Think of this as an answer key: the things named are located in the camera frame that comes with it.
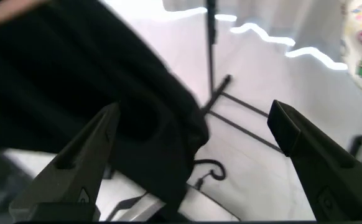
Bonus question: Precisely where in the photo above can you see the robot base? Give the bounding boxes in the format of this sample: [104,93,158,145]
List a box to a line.
[104,182,241,223]

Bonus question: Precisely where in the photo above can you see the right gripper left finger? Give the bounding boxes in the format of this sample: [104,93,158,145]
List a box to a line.
[9,101,121,223]

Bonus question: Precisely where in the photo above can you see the black garment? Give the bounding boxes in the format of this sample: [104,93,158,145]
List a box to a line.
[0,0,210,220]

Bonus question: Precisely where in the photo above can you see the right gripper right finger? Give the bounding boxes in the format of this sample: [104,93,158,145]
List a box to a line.
[267,99,362,223]

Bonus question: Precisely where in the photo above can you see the black clothes rack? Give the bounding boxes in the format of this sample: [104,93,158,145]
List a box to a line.
[199,0,362,167]

